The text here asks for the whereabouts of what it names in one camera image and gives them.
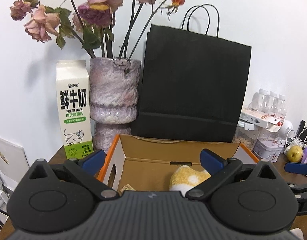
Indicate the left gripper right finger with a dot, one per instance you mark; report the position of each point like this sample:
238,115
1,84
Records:
222,172

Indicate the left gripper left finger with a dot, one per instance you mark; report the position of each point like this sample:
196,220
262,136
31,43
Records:
82,172

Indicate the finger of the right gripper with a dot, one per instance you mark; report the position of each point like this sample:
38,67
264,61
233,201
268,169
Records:
297,168

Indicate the yellow white plush toy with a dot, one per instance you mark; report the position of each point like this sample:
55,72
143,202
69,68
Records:
186,178

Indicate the yellow green apple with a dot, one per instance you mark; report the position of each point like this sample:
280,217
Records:
295,154

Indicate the small decorated tin box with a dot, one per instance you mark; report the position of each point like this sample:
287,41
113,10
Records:
268,149

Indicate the black charger plug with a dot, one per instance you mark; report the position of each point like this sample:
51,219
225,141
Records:
301,127

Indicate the clear plastic food container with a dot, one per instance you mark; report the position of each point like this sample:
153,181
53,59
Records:
246,134

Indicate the white round device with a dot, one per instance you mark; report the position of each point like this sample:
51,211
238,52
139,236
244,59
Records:
285,128

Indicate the red orange cardboard box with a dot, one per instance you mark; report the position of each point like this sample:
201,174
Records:
147,164

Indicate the white flat carton box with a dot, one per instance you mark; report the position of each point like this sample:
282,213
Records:
261,119

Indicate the right clear water bottle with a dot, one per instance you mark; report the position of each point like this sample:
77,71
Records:
281,107

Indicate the clear water bottle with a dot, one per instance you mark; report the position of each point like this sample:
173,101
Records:
281,107
259,101
269,101

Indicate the middle clear water bottle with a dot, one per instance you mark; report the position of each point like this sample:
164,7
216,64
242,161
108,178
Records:
269,101

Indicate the left clear water bottle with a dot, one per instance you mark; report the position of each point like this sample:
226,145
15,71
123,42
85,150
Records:
259,101

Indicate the black paper shopping bag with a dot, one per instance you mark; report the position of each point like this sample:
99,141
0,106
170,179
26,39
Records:
193,85

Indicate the pink purple ceramic vase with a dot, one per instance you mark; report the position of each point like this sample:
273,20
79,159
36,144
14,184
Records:
113,98

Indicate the white green milk carton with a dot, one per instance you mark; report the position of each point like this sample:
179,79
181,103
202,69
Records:
73,99

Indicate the dried pink rose bouquet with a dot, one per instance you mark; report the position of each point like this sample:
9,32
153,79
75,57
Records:
91,22

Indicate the white booklet against wall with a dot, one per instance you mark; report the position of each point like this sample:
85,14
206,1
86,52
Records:
13,161

